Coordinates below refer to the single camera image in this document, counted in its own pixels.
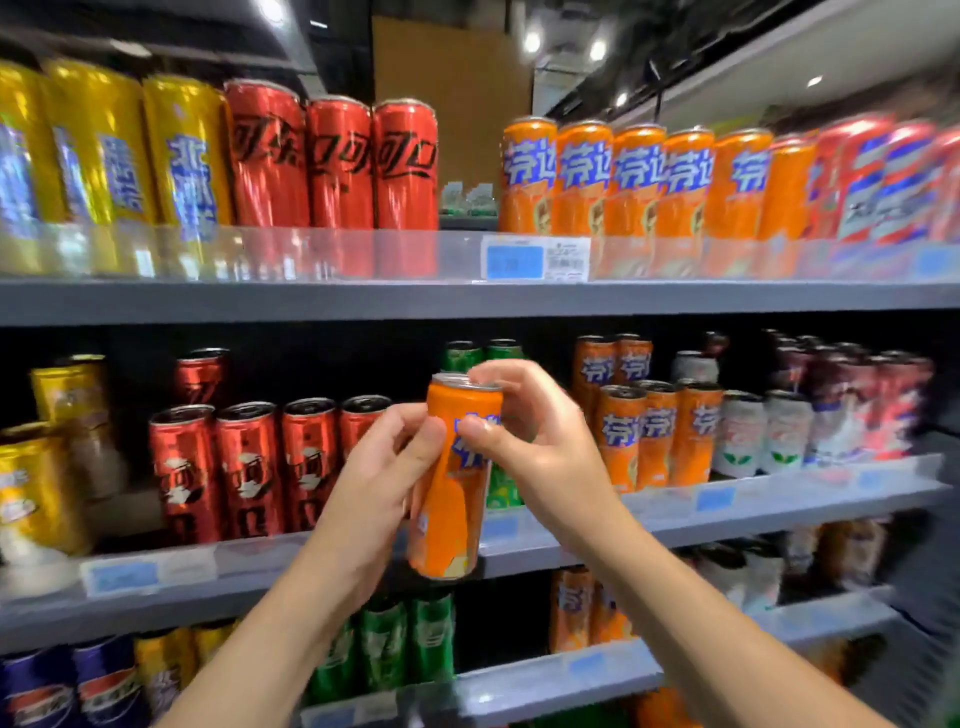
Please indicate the person's left hand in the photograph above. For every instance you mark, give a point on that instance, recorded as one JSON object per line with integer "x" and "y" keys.
{"x": 367, "y": 510}

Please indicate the person's right hand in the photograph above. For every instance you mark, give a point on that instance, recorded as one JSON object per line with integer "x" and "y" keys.
{"x": 562, "y": 480}

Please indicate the orange soda can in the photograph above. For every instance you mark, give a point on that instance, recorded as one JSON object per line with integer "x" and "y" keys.
{"x": 581, "y": 180}
{"x": 684, "y": 187}
{"x": 696, "y": 431}
{"x": 571, "y": 607}
{"x": 609, "y": 619}
{"x": 450, "y": 525}
{"x": 529, "y": 180}
{"x": 621, "y": 435}
{"x": 634, "y": 187}
{"x": 592, "y": 367}
{"x": 658, "y": 431}
{"x": 739, "y": 187}
{"x": 634, "y": 358}
{"x": 786, "y": 195}

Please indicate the red soda can figure print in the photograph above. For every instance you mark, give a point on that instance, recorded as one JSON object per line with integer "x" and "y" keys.
{"x": 309, "y": 457}
{"x": 361, "y": 424}
{"x": 184, "y": 472}
{"x": 251, "y": 472}

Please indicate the slim yellow soda can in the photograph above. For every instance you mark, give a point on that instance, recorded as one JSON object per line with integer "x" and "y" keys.
{"x": 214, "y": 637}
{"x": 161, "y": 667}

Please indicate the grey metal shelf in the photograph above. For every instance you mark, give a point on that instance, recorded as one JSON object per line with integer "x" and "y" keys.
{"x": 375, "y": 304}

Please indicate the row of red-white-blue cans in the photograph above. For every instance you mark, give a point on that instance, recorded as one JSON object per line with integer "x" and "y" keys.
{"x": 855, "y": 397}

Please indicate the blue soda can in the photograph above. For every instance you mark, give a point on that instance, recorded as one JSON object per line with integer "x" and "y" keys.
{"x": 37, "y": 690}
{"x": 109, "y": 682}

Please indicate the row of yellow cans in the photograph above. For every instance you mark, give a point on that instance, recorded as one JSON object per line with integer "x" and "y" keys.
{"x": 97, "y": 142}

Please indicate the person's right forearm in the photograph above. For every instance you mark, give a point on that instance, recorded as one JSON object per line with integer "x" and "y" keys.
{"x": 712, "y": 645}

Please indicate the person's left forearm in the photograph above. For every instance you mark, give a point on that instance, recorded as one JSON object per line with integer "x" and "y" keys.
{"x": 255, "y": 660}

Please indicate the green drink multipack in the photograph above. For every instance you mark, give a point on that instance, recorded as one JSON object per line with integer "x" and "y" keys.
{"x": 577, "y": 718}

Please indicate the orange drink multipack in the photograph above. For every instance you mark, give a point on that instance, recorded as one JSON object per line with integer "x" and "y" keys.
{"x": 660, "y": 709}
{"x": 836, "y": 660}

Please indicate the row of clear water bottles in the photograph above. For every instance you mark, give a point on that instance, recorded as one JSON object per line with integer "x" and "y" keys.
{"x": 469, "y": 201}

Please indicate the brown wooden panel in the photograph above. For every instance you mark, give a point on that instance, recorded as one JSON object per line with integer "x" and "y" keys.
{"x": 450, "y": 90}

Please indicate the row of ceiling spotlights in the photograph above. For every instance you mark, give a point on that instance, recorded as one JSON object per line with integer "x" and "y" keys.
{"x": 532, "y": 41}

